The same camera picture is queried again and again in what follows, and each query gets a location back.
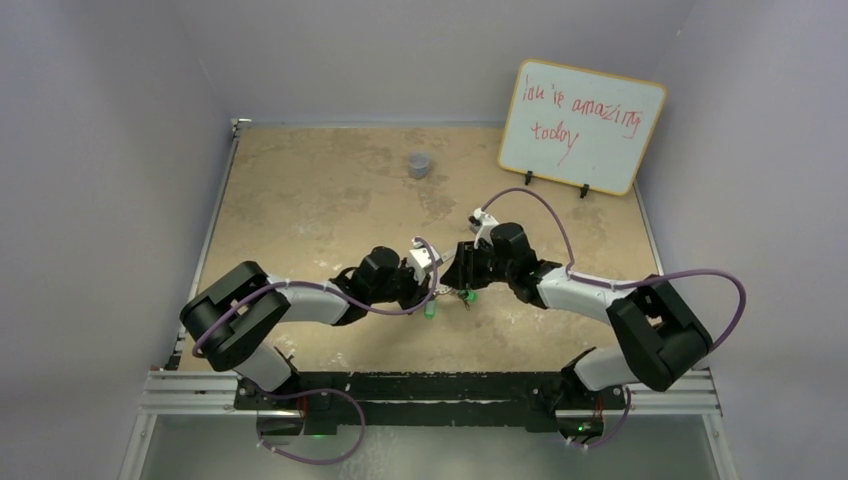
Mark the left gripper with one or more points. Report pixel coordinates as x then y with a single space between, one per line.
419 290

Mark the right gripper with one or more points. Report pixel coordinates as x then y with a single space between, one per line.
462 272

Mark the green key tag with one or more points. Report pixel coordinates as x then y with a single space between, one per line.
430 309
468 297

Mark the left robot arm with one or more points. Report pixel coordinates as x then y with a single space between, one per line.
231 320

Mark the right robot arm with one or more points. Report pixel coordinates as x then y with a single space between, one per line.
659 338

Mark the small grey cup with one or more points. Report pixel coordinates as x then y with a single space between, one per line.
419 165

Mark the whiteboard with red writing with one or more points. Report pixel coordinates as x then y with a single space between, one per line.
578 126

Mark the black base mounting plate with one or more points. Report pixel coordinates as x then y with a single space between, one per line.
539 402

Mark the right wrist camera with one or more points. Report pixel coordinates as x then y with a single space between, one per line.
481 224

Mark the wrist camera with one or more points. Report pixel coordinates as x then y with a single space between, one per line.
481 224
422 258

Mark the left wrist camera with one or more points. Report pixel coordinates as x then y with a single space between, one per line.
422 258

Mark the aluminium frame rail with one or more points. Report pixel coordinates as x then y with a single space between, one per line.
209 392

